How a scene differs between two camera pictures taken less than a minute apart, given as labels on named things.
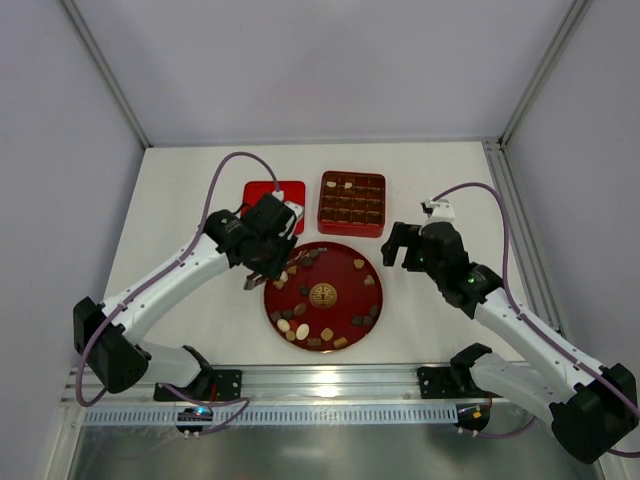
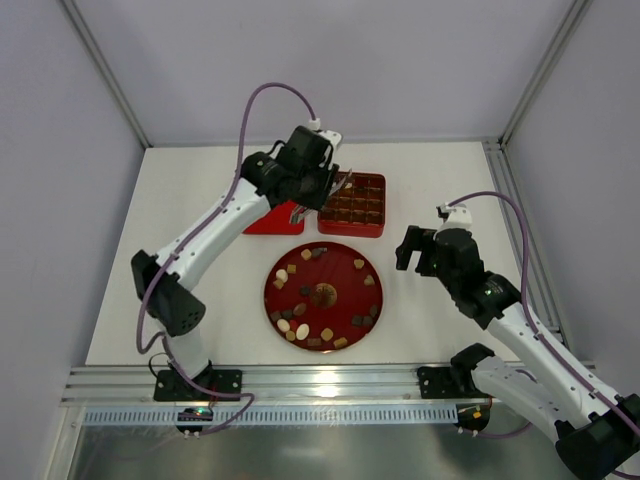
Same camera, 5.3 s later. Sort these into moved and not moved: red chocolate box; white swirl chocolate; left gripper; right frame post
Moved: left gripper
Not moved: right frame post; white swirl chocolate; red chocolate box
